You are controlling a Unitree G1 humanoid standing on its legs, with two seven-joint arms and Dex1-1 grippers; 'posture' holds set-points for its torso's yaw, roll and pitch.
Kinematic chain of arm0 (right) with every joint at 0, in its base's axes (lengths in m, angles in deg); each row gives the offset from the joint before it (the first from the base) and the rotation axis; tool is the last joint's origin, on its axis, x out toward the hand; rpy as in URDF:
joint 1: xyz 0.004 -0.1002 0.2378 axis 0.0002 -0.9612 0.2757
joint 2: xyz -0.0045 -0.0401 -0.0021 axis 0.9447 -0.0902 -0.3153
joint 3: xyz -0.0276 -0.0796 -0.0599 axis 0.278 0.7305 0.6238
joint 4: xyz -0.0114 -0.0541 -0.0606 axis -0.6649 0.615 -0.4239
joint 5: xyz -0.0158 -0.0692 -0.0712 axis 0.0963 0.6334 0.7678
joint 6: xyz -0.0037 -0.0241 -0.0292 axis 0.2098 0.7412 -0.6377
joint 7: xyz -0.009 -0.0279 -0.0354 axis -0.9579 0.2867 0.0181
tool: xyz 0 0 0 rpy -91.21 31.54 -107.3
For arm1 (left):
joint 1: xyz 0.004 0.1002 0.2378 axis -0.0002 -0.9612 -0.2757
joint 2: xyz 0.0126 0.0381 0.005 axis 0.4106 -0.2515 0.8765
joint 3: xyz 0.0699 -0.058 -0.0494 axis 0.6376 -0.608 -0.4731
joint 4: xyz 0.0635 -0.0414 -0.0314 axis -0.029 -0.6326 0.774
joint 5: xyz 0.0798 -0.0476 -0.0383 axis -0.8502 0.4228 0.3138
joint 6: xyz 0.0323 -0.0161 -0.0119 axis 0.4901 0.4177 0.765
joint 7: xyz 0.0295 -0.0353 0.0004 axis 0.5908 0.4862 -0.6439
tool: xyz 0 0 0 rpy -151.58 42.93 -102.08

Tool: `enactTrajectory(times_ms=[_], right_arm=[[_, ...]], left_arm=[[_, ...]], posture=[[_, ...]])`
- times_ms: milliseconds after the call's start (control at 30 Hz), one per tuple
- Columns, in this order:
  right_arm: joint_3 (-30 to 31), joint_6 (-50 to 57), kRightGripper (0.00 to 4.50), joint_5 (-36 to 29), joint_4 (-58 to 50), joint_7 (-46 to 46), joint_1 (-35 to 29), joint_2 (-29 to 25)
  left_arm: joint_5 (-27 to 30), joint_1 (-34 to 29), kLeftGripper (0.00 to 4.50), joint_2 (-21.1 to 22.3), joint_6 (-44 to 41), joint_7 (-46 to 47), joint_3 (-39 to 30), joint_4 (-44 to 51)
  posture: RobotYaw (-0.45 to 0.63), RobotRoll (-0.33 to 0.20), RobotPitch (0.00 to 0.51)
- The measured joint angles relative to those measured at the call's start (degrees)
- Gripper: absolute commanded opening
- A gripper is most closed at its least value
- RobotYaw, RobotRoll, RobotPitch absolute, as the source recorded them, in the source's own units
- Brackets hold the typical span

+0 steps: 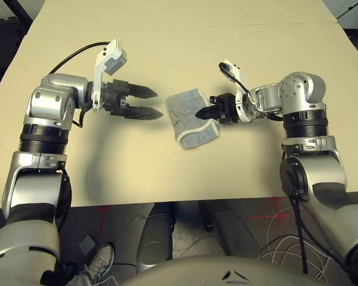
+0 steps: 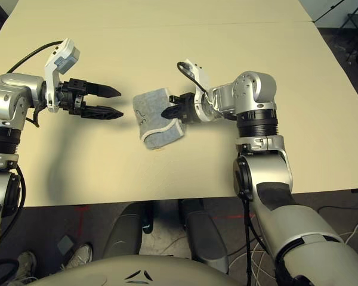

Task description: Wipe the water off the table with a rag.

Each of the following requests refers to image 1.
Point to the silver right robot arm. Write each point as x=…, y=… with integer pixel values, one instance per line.
x=301, y=89

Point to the grey robot leg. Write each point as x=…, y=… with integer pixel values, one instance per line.
x=235, y=235
x=153, y=238

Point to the black foam floor mat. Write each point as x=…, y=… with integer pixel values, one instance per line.
x=3, y=44

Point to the black metal frame bar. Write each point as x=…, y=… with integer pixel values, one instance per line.
x=19, y=16

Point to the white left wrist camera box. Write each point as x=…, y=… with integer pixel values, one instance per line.
x=113, y=55

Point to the blue terry rag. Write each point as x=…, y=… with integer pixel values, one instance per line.
x=185, y=107

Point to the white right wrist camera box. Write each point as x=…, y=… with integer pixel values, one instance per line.
x=240, y=77

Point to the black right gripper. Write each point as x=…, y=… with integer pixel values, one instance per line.
x=229, y=110

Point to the grey left robot leg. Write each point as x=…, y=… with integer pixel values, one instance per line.
x=153, y=238

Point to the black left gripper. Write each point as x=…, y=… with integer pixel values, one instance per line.
x=114, y=98

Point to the grey right robot leg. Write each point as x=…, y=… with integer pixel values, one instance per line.
x=235, y=235

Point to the grey white sneaker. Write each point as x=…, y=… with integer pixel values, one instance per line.
x=100, y=262

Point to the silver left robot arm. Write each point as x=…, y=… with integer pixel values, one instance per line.
x=53, y=98

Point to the beige robot torso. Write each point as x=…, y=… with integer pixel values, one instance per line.
x=197, y=271

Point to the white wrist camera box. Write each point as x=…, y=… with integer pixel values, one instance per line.
x=113, y=55
x=240, y=77

